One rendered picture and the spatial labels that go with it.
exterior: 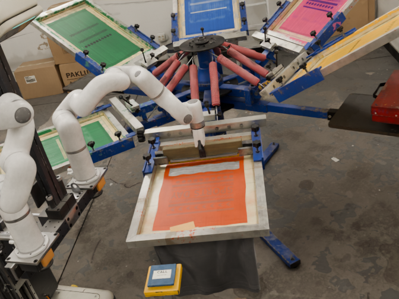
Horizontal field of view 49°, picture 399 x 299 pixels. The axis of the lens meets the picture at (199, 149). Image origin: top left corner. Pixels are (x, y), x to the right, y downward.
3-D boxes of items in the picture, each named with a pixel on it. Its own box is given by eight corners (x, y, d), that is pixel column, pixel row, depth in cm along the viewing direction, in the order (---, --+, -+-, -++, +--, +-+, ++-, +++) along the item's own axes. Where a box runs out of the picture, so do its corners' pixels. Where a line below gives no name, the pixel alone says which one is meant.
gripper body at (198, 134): (190, 119, 222) (194, 138, 228) (189, 129, 213) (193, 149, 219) (205, 117, 221) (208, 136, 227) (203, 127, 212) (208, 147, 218)
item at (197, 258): (262, 293, 204) (252, 223, 182) (167, 300, 211) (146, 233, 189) (262, 288, 207) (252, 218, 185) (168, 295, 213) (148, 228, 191)
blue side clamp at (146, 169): (154, 181, 223) (151, 169, 220) (145, 182, 224) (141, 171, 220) (162, 150, 249) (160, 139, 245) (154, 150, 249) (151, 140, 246)
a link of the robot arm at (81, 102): (112, 62, 178) (98, 52, 193) (54, 134, 178) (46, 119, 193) (137, 82, 186) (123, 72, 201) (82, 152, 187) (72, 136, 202)
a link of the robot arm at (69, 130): (67, 157, 186) (55, 124, 178) (61, 145, 197) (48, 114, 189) (89, 149, 189) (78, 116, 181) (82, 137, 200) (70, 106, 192)
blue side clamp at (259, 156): (265, 169, 215) (263, 157, 212) (254, 170, 216) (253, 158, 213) (261, 138, 241) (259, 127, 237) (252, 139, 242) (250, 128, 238)
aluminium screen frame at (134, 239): (269, 236, 174) (269, 228, 172) (127, 248, 182) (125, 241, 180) (259, 136, 241) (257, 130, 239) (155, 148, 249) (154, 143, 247)
